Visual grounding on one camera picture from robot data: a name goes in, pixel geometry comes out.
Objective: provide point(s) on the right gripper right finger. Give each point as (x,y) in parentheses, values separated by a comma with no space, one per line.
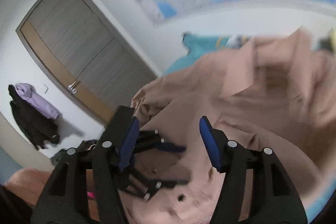
(274,196)

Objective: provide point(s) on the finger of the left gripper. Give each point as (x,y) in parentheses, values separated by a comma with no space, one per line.
(140,186)
(148,140)

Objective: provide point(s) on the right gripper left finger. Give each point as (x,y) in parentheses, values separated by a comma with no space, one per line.
(64,198)

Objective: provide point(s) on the pink-brown large coat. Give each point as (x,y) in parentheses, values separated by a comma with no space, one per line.
(271,92)

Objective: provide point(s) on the black hanging jacket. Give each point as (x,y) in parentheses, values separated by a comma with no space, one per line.
(35,126)

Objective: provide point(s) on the teal and grey bedsheet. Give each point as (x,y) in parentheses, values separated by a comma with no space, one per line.
(198,46)

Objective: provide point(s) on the grey wooden door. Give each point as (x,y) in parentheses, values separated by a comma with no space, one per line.
(72,40)

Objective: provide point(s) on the lilac hanging garment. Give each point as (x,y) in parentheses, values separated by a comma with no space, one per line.
(28,93)

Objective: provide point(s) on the silver door handle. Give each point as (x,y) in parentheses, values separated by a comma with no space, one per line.
(72,87)

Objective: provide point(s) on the white wall switch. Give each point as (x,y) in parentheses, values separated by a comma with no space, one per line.
(44,88)

